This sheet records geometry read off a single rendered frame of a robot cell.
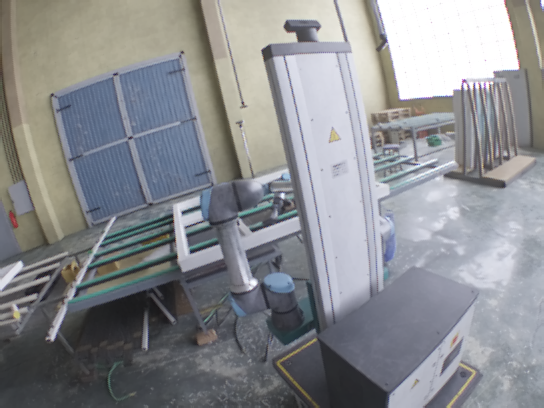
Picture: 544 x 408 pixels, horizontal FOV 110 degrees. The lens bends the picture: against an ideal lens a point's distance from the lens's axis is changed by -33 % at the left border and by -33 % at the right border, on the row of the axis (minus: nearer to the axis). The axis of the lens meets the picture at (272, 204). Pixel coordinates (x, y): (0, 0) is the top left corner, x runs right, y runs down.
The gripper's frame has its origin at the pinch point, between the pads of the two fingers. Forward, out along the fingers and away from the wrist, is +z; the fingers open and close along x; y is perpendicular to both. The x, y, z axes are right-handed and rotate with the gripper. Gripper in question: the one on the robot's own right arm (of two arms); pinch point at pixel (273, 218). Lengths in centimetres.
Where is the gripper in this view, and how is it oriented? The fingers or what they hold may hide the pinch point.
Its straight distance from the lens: 182.4
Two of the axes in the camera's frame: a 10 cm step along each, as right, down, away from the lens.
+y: -9.8, -1.7, 1.3
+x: 0.1, -6.5, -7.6
